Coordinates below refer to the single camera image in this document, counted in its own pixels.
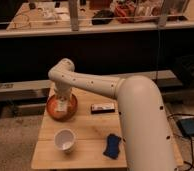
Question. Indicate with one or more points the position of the wooden workbench shelf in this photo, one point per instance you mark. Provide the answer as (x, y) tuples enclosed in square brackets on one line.
[(32, 18)]

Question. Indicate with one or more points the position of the dark rectangular box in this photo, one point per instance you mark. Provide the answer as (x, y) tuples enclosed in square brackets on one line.
[(102, 108)]

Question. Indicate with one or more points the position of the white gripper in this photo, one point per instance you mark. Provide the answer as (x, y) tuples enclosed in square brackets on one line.
[(62, 103)]

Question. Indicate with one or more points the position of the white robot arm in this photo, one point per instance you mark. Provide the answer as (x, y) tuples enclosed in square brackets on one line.
[(144, 125)]

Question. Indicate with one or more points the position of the brown ceramic bowl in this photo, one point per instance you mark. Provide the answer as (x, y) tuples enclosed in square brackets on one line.
[(51, 108)]

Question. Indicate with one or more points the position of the black bag on shelf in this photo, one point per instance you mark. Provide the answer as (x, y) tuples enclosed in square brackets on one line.
[(102, 17)]

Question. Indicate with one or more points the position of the black power adapter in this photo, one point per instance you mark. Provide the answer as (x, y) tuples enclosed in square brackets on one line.
[(186, 127)]

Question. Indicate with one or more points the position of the white cup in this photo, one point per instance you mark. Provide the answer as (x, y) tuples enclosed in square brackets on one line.
[(64, 140)]

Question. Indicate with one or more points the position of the metal rail beam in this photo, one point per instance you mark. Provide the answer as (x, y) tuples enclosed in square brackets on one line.
[(40, 88)]

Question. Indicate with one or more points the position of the blue cloth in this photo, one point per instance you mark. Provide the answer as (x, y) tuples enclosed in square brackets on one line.
[(112, 146)]

